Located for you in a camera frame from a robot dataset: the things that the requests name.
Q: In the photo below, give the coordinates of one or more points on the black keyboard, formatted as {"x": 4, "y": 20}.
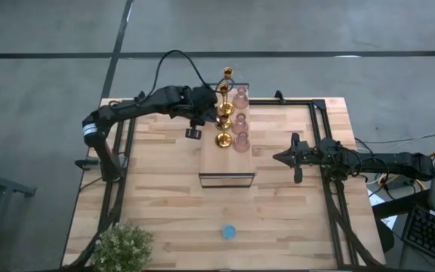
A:
{"x": 432, "y": 236}

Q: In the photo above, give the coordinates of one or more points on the potted plant with white flowers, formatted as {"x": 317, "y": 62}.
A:
{"x": 121, "y": 247}

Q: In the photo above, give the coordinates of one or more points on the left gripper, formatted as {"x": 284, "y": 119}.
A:
{"x": 204, "y": 102}

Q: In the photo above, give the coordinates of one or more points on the black bracket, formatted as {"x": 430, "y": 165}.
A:
{"x": 86, "y": 163}
{"x": 279, "y": 96}

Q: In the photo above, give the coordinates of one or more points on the blue candle in glass jar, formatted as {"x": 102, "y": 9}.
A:
{"x": 229, "y": 231}

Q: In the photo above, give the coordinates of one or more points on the gold candlestick holder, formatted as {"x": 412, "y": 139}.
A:
{"x": 223, "y": 140}
{"x": 225, "y": 108}
{"x": 227, "y": 71}

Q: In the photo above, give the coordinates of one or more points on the wooden shelf with black frame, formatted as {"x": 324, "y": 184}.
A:
{"x": 225, "y": 162}

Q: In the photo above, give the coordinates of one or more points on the white paper sheet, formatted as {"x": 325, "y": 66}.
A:
{"x": 381, "y": 209}

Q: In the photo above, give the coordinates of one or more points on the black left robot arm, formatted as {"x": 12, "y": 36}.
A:
{"x": 134, "y": 107}

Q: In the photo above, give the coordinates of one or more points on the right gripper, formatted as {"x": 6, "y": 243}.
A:
{"x": 319, "y": 155}

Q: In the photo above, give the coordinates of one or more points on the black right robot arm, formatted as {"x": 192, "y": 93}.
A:
{"x": 398, "y": 164}

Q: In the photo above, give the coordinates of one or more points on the pink ribbed glass candle holder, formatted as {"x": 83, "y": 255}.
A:
{"x": 240, "y": 99}
{"x": 239, "y": 124}
{"x": 241, "y": 143}

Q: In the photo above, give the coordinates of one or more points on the grey metal stand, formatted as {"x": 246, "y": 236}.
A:
{"x": 2, "y": 185}

